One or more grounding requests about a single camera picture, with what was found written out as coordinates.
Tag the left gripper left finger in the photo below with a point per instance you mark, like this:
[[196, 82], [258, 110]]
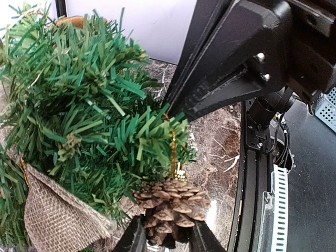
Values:
[[134, 237]]

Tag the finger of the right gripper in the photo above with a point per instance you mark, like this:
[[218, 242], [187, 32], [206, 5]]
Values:
[[200, 85]]

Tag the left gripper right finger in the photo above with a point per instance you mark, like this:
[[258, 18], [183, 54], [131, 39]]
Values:
[[202, 239]]

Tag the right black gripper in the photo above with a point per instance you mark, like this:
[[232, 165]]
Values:
[[271, 44]]

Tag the brown pine cone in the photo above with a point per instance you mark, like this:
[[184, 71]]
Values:
[[172, 207]]

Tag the small potted christmas tree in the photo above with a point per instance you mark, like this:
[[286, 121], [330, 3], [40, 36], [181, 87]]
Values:
[[80, 111]]

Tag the knit doll ornament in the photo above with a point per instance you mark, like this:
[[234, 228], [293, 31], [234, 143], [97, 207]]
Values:
[[76, 21]]

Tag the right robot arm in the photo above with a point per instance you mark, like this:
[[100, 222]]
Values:
[[270, 107]]

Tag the blue plastic basket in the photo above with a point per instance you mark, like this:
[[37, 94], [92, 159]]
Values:
[[325, 109]]

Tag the white cable duct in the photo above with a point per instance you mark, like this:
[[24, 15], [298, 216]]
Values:
[[274, 222]]

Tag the black front rail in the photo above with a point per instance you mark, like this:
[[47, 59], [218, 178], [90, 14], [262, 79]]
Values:
[[253, 180]]

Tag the right black frame post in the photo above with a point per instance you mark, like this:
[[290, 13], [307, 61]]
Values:
[[61, 8]]

